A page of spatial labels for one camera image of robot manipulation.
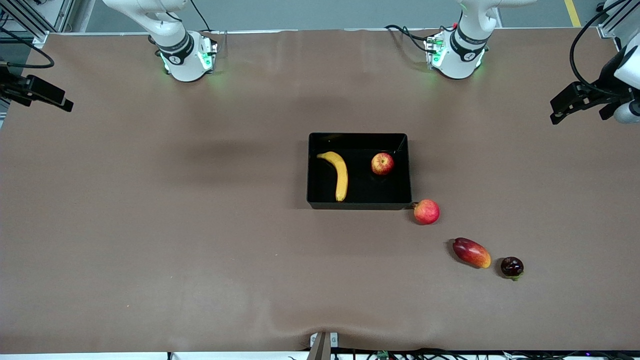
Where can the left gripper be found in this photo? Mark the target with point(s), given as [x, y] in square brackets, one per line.
[603, 80]

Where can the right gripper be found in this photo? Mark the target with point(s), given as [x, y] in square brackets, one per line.
[11, 86]

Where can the small red yellow apple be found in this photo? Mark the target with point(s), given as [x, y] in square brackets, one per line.
[382, 163]

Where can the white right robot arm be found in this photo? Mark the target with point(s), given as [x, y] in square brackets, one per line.
[182, 52]

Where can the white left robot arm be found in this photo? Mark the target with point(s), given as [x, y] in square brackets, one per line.
[465, 52]

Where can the black rectangular plastic box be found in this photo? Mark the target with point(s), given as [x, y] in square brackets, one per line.
[360, 197]

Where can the dark purple mangosteen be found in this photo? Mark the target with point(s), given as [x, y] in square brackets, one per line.
[512, 266]

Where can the red yellow mango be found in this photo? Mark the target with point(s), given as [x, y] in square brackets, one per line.
[471, 252]

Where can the large red apple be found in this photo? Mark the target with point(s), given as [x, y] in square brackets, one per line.
[426, 212]

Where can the yellow banana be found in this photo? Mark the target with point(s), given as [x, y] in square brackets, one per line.
[341, 175]

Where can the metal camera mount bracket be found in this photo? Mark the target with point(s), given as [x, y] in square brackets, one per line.
[322, 342]

